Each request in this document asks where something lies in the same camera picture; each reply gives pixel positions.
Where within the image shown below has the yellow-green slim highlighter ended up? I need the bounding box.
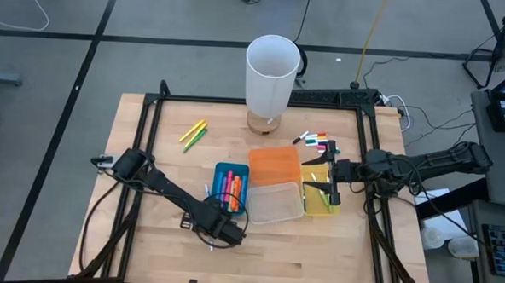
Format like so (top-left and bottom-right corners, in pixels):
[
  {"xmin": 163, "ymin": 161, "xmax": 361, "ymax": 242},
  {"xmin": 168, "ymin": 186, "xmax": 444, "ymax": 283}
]
[{"xmin": 183, "ymin": 121, "xmax": 209, "ymax": 150}]

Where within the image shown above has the grey metal bar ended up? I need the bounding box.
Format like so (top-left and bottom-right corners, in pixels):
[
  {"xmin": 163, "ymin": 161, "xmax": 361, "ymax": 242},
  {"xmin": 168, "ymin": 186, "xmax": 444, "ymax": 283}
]
[{"xmin": 0, "ymin": 71, "xmax": 24, "ymax": 88}]

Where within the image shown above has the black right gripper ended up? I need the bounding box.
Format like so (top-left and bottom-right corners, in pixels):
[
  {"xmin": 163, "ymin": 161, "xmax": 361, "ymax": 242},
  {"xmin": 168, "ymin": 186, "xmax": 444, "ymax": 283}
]
[{"xmin": 299, "ymin": 138, "xmax": 368, "ymax": 209}]

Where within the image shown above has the black perforated plate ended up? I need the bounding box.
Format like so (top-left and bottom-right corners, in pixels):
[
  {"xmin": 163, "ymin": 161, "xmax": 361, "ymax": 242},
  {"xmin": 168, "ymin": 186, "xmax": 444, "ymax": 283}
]
[{"xmin": 288, "ymin": 84, "xmax": 380, "ymax": 108}]

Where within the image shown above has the orange plastic bin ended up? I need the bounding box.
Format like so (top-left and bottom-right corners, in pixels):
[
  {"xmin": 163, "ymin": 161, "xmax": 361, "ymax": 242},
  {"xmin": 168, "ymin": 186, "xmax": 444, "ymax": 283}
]
[{"xmin": 247, "ymin": 143, "xmax": 304, "ymax": 190}]

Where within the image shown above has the clear plastic bin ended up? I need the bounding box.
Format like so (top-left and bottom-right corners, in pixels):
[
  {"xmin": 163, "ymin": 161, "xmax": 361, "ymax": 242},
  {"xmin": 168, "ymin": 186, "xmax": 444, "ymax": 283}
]
[{"xmin": 245, "ymin": 179, "xmax": 306, "ymax": 228}]

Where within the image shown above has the black hanging cable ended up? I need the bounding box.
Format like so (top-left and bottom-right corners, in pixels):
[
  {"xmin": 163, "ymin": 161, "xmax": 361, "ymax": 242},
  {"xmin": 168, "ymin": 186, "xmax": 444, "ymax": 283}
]
[{"xmin": 291, "ymin": 0, "xmax": 313, "ymax": 90}]

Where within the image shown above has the white shade wooden base lamp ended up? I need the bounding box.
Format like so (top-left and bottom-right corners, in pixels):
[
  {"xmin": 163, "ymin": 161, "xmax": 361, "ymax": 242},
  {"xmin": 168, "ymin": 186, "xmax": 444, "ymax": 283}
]
[{"xmin": 241, "ymin": 33, "xmax": 303, "ymax": 137}]

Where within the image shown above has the yellow hanging cable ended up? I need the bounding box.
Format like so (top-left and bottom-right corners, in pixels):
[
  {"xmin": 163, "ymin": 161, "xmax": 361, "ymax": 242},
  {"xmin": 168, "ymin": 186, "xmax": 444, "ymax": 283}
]
[{"xmin": 349, "ymin": 0, "xmax": 391, "ymax": 91}]

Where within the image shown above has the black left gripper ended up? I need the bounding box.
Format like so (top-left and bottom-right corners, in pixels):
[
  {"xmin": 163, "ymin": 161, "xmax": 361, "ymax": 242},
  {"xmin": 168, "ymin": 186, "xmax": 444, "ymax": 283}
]
[{"xmin": 179, "ymin": 210, "xmax": 247, "ymax": 249}]

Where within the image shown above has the pink thick highlighter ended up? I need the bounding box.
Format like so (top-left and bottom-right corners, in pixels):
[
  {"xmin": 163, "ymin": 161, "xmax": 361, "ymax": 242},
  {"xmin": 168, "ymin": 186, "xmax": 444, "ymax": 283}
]
[{"xmin": 225, "ymin": 170, "xmax": 234, "ymax": 204}]

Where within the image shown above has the black aluminium table frame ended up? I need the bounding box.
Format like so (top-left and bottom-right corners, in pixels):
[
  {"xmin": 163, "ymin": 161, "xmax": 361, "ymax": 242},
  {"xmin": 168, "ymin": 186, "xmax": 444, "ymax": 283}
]
[{"xmin": 75, "ymin": 76, "xmax": 442, "ymax": 283}]

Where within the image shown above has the black floor cable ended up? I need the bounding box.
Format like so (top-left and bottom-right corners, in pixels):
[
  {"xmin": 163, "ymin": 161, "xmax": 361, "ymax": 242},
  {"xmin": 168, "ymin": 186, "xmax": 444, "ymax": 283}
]
[{"xmin": 399, "ymin": 103, "xmax": 477, "ymax": 150}]

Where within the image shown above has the blue plastic bin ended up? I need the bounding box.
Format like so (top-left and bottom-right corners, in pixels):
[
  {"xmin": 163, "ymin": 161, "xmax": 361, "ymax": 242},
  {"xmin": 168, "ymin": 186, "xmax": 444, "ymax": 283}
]
[{"xmin": 209, "ymin": 161, "xmax": 252, "ymax": 217}]

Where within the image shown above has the white paper sheet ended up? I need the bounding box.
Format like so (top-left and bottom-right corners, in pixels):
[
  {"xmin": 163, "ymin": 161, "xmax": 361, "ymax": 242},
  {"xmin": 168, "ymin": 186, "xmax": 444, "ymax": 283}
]
[{"xmin": 410, "ymin": 186, "xmax": 472, "ymax": 241}]

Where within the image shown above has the white bowl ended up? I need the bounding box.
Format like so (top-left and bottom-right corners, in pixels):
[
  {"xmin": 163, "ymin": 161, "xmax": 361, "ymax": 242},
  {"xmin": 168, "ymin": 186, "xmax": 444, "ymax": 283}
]
[
  {"xmin": 420, "ymin": 225, "xmax": 446, "ymax": 250},
  {"xmin": 446, "ymin": 234, "xmax": 480, "ymax": 260}
]

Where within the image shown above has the yellow plastic bin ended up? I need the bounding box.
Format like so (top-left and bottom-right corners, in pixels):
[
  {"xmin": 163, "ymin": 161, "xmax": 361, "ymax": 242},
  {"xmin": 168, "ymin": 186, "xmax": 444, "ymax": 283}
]
[{"xmin": 298, "ymin": 160, "xmax": 344, "ymax": 219}]

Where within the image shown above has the orange thick highlighter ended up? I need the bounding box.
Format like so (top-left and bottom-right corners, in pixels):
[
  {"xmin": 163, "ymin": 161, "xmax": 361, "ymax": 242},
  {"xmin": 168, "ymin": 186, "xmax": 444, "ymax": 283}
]
[
  {"xmin": 230, "ymin": 175, "xmax": 241, "ymax": 212},
  {"xmin": 234, "ymin": 178, "xmax": 243, "ymax": 213}
]

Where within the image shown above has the white cable loop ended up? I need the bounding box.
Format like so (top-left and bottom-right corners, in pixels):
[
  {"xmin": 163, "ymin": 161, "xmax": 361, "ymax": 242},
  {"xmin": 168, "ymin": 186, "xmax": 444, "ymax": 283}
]
[{"xmin": 380, "ymin": 94, "xmax": 413, "ymax": 133}]

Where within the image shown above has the green slim highlighter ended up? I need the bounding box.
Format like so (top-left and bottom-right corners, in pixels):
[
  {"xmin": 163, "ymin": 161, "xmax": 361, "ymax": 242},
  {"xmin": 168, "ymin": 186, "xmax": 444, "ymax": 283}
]
[{"xmin": 182, "ymin": 127, "xmax": 209, "ymax": 155}]

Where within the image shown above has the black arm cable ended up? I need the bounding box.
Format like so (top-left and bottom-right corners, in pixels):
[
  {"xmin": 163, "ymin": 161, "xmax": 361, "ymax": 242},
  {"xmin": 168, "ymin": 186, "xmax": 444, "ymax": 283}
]
[{"xmin": 78, "ymin": 180, "xmax": 122, "ymax": 278}]

